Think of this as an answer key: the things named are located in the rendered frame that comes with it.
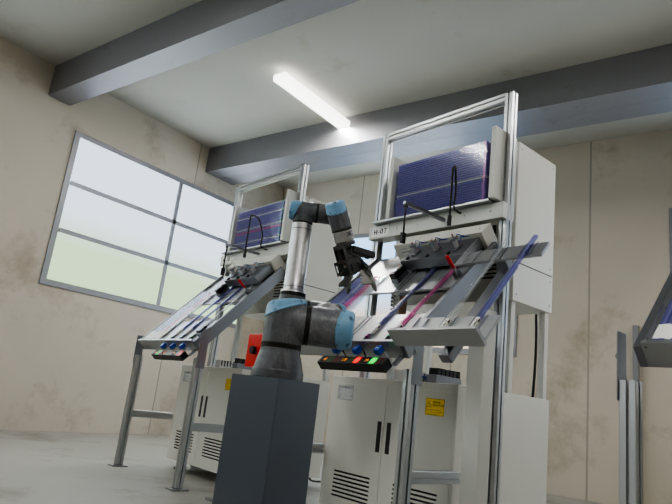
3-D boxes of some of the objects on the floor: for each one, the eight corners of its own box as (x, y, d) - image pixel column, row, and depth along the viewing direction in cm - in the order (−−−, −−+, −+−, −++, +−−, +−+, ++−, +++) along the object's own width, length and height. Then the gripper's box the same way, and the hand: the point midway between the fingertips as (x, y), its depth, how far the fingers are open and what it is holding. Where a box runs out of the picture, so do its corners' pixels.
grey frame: (395, 581, 181) (440, 35, 227) (251, 522, 238) (311, 96, 285) (497, 566, 215) (519, 94, 261) (351, 517, 273) (389, 138, 319)
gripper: (317, 248, 220) (331, 299, 222) (355, 242, 206) (369, 296, 208) (333, 243, 226) (347, 292, 228) (371, 236, 212) (385, 289, 214)
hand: (363, 292), depth 220 cm, fingers open, 14 cm apart
